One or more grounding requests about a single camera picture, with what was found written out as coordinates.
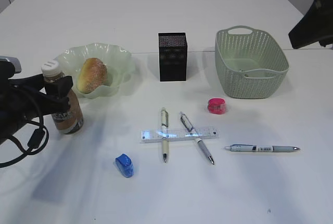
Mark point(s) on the white grey patterned pen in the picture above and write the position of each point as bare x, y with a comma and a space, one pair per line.
199, 141

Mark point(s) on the pink pencil sharpener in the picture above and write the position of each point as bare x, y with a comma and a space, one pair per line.
217, 106

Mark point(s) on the blue silver left wrist camera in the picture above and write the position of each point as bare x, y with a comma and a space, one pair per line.
14, 61

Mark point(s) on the green wavy glass plate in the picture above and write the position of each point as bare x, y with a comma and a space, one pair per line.
118, 61

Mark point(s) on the clear plastic ruler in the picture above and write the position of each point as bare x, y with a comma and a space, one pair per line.
155, 136

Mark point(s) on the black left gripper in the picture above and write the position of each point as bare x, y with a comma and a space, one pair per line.
22, 99

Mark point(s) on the green plastic woven basket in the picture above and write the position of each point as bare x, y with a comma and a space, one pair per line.
258, 54

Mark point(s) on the grey blue gel pen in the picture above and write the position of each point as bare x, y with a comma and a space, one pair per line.
257, 148

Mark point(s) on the black mesh pen holder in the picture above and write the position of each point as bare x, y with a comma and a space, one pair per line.
172, 56

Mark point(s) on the blue pencil sharpener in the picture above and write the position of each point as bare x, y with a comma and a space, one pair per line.
124, 165

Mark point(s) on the beige barrel pen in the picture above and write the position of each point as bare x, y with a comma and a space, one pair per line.
164, 130

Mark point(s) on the sugared bread roll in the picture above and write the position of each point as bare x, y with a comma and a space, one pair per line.
93, 73

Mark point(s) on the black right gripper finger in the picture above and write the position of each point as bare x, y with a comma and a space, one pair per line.
315, 26

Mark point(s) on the brown coffee drink bottle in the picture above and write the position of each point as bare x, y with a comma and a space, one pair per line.
69, 118

